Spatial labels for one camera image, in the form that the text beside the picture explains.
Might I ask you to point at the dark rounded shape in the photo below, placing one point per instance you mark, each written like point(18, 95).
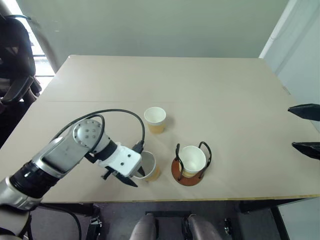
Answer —
point(146, 228)
point(202, 228)

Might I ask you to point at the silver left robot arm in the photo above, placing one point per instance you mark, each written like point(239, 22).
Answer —
point(57, 152)

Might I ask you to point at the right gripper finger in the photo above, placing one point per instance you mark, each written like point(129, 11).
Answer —
point(308, 149)
point(306, 111)

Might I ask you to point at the black table frame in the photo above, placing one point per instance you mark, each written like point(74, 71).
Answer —
point(262, 206)

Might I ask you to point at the black floor bar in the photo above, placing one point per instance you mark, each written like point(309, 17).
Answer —
point(170, 214)

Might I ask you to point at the paper cup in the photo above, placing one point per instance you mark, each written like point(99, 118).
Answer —
point(192, 160)
point(151, 170)
point(155, 120)

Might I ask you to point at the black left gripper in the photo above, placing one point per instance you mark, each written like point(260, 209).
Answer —
point(111, 172)

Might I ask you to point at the black office chair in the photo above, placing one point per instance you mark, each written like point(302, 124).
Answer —
point(17, 57)

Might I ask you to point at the beige robot torso shell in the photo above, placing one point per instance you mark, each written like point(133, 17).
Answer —
point(12, 222)

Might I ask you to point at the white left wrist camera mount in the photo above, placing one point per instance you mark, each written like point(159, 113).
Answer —
point(123, 160)

